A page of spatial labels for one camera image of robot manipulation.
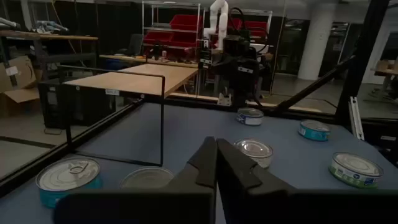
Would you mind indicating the blue plastic bin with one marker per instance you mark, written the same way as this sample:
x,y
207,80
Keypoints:
x,y
113,63

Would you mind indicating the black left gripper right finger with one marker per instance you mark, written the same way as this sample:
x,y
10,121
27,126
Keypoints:
x,y
236,174

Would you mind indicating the wooden desk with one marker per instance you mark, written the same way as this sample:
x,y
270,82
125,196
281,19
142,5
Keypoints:
x,y
146,60

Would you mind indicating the black rig frame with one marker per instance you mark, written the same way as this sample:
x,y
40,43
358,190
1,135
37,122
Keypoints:
x,y
360,56

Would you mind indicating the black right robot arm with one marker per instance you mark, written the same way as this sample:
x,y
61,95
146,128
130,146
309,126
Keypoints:
x,y
239,65

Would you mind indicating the teal yellowfin tuna can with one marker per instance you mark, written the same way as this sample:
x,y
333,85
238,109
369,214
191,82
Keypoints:
x,y
68,180
314,130

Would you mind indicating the pale green label tuna can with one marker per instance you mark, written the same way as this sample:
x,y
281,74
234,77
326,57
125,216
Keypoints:
x,y
146,177

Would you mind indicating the wooden shelf black frame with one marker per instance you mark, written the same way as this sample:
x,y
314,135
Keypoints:
x,y
140,81

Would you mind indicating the black computer tower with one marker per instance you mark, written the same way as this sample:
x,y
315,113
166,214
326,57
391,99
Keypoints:
x,y
77,105

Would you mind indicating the wooden workbench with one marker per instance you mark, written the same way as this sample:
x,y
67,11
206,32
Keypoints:
x,y
46,37

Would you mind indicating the metal storage rack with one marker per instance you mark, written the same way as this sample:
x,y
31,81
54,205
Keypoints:
x,y
171,4

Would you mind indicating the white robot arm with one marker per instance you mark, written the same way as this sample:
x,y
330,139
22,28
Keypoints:
x,y
217,21

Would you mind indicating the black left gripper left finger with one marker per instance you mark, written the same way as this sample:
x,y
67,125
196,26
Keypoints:
x,y
199,168

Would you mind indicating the open cardboard box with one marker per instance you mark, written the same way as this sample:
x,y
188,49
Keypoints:
x,y
18,81

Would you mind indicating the black office chair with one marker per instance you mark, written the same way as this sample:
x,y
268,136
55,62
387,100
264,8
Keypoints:
x,y
135,45

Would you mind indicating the dark blue tuna can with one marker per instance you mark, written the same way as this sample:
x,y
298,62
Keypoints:
x,y
249,116

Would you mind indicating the green Bumble Bee tuna can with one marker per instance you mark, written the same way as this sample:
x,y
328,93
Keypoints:
x,y
253,152
356,169

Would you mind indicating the white metal bracket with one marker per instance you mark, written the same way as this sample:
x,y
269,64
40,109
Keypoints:
x,y
355,118

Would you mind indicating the red storage bin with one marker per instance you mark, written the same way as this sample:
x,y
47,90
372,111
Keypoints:
x,y
258,28
185,22
184,40
157,37

